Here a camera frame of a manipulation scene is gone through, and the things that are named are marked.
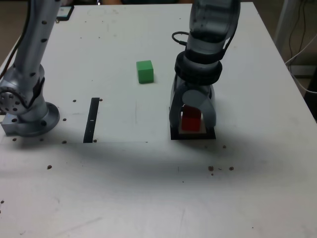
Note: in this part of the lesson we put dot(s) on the green cube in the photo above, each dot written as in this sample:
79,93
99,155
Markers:
144,73

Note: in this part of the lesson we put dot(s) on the black tape strip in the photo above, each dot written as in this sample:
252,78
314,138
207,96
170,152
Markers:
90,129

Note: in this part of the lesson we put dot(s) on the black smartphone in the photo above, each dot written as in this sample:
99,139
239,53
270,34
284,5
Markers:
65,13

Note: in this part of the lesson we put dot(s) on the black tape square outline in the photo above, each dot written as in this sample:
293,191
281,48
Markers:
193,137

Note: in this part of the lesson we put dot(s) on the red cube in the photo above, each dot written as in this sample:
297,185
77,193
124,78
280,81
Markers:
190,122

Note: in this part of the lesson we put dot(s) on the grey metal post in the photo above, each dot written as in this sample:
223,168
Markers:
284,24

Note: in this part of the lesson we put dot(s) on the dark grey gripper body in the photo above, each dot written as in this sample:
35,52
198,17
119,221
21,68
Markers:
200,86

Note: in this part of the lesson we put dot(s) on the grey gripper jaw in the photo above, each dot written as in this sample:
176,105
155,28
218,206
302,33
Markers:
195,99
174,111

